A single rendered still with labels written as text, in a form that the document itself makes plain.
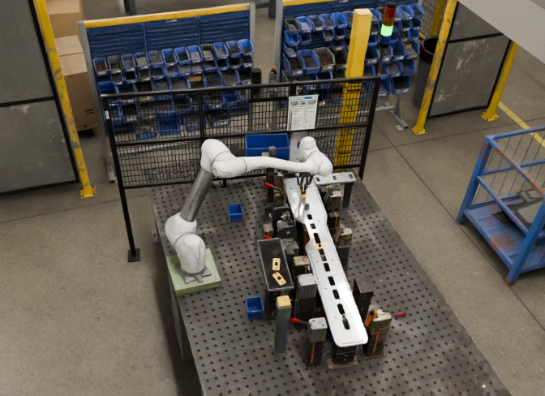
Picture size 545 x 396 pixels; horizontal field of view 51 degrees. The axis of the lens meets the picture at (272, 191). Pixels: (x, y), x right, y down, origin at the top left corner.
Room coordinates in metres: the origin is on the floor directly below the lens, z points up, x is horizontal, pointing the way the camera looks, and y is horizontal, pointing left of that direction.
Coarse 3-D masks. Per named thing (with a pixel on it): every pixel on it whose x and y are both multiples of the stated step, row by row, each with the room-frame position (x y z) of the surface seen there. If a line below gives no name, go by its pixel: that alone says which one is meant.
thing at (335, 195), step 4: (332, 192) 2.88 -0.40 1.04; (336, 192) 2.87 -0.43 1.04; (340, 192) 2.87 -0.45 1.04; (332, 196) 2.83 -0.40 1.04; (336, 196) 2.83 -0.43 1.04; (340, 196) 2.84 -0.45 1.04; (328, 200) 2.83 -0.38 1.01; (332, 200) 2.83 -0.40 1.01; (336, 200) 2.83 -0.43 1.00; (340, 200) 2.84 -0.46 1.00; (328, 204) 2.83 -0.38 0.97; (332, 204) 2.83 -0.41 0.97; (336, 204) 2.84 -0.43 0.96; (340, 204) 2.84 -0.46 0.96; (328, 208) 2.83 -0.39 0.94; (332, 208) 2.83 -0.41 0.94; (336, 208) 2.84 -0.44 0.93; (328, 212) 2.83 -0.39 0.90; (332, 212) 2.84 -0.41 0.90
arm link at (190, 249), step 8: (184, 240) 2.38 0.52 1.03; (192, 240) 2.38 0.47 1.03; (200, 240) 2.40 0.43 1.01; (176, 248) 2.40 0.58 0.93; (184, 248) 2.34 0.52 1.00; (192, 248) 2.34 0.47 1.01; (200, 248) 2.35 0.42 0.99; (184, 256) 2.32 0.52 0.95; (192, 256) 2.31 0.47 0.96; (200, 256) 2.33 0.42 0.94; (184, 264) 2.32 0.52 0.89; (192, 264) 2.31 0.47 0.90; (200, 264) 2.33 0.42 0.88; (192, 272) 2.31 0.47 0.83
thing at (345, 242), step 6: (348, 228) 2.54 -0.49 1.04; (342, 234) 2.49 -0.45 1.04; (348, 234) 2.49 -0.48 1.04; (342, 240) 2.48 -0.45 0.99; (348, 240) 2.49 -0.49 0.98; (342, 246) 2.48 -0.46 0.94; (348, 246) 2.49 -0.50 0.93; (342, 252) 2.49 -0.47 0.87; (342, 258) 2.49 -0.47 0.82; (348, 258) 2.51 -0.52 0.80; (342, 264) 2.49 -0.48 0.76
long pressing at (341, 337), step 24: (288, 192) 2.89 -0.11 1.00; (312, 192) 2.91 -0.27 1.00; (312, 216) 2.68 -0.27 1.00; (312, 240) 2.46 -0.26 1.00; (312, 264) 2.26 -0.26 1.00; (336, 264) 2.28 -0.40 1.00; (336, 288) 2.09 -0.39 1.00; (336, 312) 1.92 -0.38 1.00; (336, 336) 1.77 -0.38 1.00; (360, 336) 1.77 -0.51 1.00
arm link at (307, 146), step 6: (306, 138) 2.87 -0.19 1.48; (312, 138) 2.88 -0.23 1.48; (300, 144) 2.86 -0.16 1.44; (306, 144) 2.83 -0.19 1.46; (312, 144) 2.83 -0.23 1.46; (300, 150) 2.84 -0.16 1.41; (306, 150) 2.81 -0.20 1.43; (312, 150) 2.81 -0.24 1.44; (318, 150) 2.82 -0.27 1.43; (300, 156) 2.84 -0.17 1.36; (306, 156) 2.79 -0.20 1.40
